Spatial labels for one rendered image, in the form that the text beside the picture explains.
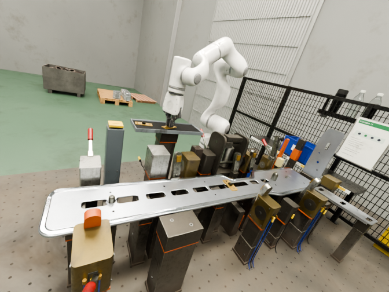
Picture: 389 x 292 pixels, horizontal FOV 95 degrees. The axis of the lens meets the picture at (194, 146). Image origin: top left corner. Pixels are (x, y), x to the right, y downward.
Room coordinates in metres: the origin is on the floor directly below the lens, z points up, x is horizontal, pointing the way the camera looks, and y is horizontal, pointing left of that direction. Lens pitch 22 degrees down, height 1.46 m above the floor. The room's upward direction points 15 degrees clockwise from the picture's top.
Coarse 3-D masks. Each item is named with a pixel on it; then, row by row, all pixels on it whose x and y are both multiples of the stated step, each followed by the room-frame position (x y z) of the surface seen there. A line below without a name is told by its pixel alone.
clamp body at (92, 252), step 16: (80, 224) 0.31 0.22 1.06; (80, 240) 0.27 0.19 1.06; (96, 240) 0.28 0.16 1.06; (80, 256) 0.24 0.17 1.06; (96, 256) 0.25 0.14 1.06; (112, 256) 0.26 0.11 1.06; (80, 272) 0.22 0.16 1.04; (96, 272) 0.24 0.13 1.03; (80, 288) 0.22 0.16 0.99; (96, 288) 0.24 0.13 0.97
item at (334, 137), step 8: (328, 136) 1.18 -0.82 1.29; (336, 136) 1.14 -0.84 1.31; (320, 144) 1.19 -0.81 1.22; (336, 144) 1.13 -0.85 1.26; (312, 152) 1.21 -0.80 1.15; (320, 152) 1.17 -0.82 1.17; (328, 152) 1.14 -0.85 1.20; (312, 160) 1.19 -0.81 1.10; (320, 160) 1.15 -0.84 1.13; (328, 160) 1.12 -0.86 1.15; (304, 168) 1.21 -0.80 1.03; (312, 168) 1.17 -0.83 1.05; (320, 168) 1.13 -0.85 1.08; (312, 176) 1.15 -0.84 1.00; (320, 176) 1.11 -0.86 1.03
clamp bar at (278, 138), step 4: (276, 136) 1.15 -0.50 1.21; (280, 136) 1.16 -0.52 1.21; (276, 140) 1.14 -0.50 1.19; (280, 140) 1.16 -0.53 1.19; (276, 144) 1.14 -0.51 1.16; (272, 148) 1.14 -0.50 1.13; (276, 148) 1.15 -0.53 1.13; (272, 152) 1.13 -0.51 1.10; (276, 152) 1.14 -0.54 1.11; (272, 156) 1.12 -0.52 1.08
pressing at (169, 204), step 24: (288, 168) 1.19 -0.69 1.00; (72, 192) 0.46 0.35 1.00; (96, 192) 0.49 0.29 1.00; (120, 192) 0.52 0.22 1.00; (144, 192) 0.55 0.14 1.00; (168, 192) 0.59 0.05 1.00; (192, 192) 0.63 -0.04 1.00; (216, 192) 0.67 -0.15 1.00; (240, 192) 0.72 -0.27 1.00; (288, 192) 0.85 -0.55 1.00; (48, 216) 0.35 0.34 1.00; (72, 216) 0.37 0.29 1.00; (120, 216) 0.42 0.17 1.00; (144, 216) 0.44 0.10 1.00
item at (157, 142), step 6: (156, 138) 0.90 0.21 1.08; (162, 138) 0.86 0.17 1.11; (168, 138) 0.88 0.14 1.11; (174, 138) 0.90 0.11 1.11; (156, 144) 0.89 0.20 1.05; (162, 144) 0.86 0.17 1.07; (168, 144) 0.89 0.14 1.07; (174, 144) 0.90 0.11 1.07; (168, 150) 0.89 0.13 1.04; (168, 168) 0.90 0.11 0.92; (168, 174) 0.91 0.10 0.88
